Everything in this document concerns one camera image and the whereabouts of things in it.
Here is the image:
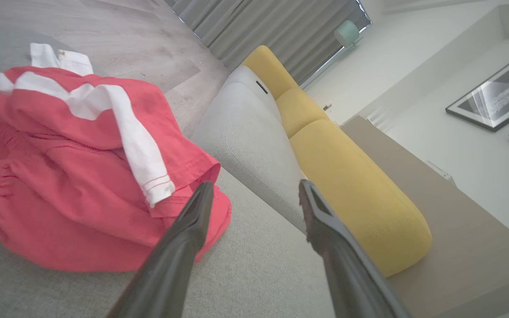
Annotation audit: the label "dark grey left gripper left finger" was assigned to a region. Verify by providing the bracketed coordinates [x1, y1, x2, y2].
[106, 181, 215, 318]

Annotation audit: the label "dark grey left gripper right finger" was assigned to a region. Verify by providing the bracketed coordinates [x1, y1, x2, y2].
[299, 179, 412, 318]

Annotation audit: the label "red shorts with white trim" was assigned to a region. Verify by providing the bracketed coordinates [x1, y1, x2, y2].
[0, 132, 232, 273]

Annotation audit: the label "red jersey with white sleeves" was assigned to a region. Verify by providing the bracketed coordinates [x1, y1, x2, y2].
[0, 43, 222, 208]

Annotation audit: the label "large grey fabric sofa ottoman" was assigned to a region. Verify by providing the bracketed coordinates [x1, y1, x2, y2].
[0, 22, 339, 318]

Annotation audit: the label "large yellow sofa back cushion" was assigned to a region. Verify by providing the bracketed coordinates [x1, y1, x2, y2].
[290, 118, 433, 278]

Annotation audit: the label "brown panel behind sofa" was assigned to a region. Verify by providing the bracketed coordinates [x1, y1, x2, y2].
[341, 116, 509, 318]

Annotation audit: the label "white ribbed device on panel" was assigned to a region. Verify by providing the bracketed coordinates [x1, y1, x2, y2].
[427, 160, 456, 187]

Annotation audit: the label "grey fabric sofa seat cushion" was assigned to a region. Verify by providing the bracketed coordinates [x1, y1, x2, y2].
[190, 65, 309, 235]

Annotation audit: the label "medium yellow sofa back cushion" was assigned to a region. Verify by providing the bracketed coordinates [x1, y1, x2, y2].
[276, 86, 331, 138]

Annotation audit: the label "small yellow sofa back cushion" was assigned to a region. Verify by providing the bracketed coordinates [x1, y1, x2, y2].
[242, 45, 300, 100]

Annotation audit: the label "large black framed picture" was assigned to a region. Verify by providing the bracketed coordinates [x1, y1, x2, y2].
[445, 53, 509, 133]

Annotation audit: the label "mint green lamp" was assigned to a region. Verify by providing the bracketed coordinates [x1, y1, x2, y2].
[334, 20, 364, 49]

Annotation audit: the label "grey pleated curtain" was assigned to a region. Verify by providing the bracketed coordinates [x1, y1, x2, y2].
[165, 0, 372, 85]

